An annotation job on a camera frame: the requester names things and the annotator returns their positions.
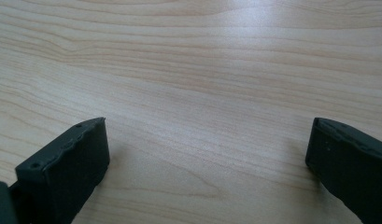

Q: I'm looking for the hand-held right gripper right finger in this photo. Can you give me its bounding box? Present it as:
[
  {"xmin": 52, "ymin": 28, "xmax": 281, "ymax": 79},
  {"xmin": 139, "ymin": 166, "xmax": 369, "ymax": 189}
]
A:
[{"xmin": 304, "ymin": 117, "xmax": 382, "ymax": 224}]

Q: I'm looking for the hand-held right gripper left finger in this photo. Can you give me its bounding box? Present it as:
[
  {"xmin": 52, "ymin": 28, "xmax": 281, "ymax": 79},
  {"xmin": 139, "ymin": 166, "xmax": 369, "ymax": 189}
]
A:
[{"xmin": 14, "ymin": 117, "xmax": 111, "ymax": 224}]

